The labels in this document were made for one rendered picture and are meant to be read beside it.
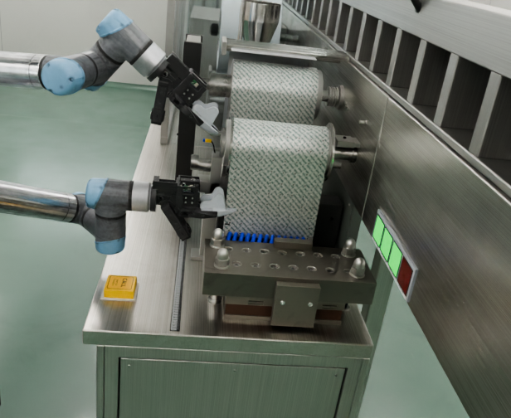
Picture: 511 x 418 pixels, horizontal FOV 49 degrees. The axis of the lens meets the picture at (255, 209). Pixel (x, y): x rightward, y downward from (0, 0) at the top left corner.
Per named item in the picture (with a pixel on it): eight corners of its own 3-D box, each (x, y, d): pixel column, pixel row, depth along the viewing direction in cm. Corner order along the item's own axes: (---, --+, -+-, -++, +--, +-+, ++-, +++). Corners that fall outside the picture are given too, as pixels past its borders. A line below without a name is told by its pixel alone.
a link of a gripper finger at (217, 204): (239, 196, 137) (201, 193, 136) (236, 219, 140) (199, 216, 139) (238, 191, 140) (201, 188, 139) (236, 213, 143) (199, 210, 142)
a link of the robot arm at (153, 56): (129, 68, 128) (133, 61, 136) (144, 82, 130) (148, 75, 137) (152, 44, 126) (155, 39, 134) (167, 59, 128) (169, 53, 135)
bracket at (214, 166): (189, 251, 160) (197, 149, 147) (211, 253, 161) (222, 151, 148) (188, 260, 156) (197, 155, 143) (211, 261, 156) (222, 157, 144)
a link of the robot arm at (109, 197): (90, 202, 143) (90, 171, 139) (134, 206, 144) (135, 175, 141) (84, 216, 136) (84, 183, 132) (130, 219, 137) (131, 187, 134)
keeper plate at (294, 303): (270, 320, 133) (276, 280, 129) (311, 323, 134) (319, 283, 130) (270, 327, 131) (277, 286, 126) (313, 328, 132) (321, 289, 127)
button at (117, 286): (108, 282, 141) (108, 274, 140) (136, 284, 142) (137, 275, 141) (103, 298, 135) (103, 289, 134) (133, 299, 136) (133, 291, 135)
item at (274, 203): (222, 235, 145) (229, 167, 138) (312, 241, 148) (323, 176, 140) (222, 235, 145) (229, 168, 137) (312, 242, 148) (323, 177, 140)
